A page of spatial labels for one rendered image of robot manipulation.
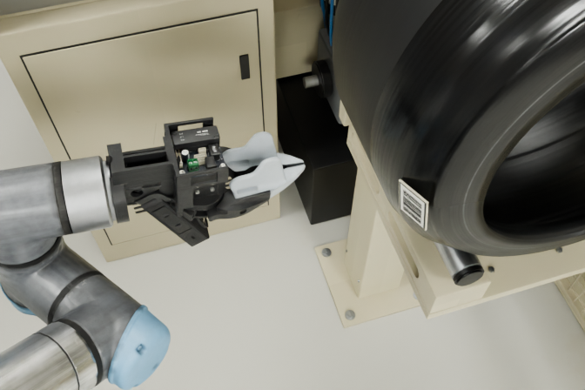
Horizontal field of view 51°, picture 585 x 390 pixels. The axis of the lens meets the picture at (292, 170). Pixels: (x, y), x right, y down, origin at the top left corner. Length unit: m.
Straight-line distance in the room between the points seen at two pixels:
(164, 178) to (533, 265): 0.63
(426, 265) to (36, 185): 0.56
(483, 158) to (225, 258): 1.38
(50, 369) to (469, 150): 0.43
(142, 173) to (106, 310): 0.14
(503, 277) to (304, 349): 0.87
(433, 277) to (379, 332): 0.90
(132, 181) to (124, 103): 0.80
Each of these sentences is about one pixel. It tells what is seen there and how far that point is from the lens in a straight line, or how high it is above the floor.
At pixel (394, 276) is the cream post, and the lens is 1.79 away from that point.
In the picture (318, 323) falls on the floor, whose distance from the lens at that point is 1.81.
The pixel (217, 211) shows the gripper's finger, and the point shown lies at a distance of 0.66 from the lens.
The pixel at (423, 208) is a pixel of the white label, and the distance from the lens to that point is 0.65.
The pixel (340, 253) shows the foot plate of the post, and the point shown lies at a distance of 1.90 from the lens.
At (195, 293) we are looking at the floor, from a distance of 1.87.
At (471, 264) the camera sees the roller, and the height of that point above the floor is 0.92.
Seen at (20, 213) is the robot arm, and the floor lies 1.18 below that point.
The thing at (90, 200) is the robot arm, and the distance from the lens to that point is 0.63.
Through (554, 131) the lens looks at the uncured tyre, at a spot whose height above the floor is 0.92.
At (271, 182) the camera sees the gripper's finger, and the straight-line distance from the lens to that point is 0.68.
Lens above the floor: 1.68
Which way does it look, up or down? 54 degrees down
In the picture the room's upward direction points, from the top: straight up
